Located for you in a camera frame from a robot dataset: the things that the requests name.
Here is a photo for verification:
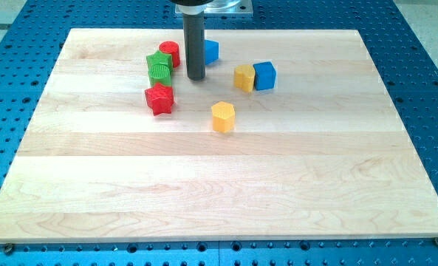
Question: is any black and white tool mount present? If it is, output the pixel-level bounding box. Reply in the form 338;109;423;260
171;0;213;16

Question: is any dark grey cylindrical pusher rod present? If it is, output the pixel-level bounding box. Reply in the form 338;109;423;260
183;13;205;81

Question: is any blue triangle block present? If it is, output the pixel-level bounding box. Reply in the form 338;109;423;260
205;40;219;65

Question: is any red cylinder block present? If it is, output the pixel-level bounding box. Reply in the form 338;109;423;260
159;41;181;68

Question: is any green star block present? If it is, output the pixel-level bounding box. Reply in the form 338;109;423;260
146;50;174;72

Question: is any green cylinder block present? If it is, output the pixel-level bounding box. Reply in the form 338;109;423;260
148;64;172;86

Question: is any yellow heart block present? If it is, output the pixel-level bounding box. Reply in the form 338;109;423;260
233;64;256;92

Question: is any red star block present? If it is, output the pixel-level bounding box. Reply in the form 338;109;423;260
145;83;174;115

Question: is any blue cube block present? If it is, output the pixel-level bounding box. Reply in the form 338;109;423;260
253;61;276;90

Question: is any yellow hexagon block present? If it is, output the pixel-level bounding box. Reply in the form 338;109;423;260
211;101;236;133

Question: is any wooden board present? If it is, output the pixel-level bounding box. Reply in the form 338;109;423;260
0;29;438;244

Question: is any left board clamp screw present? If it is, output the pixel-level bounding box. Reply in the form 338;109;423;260
2;243;15;256

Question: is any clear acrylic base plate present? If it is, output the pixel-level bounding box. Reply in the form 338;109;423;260
173;0;253;18

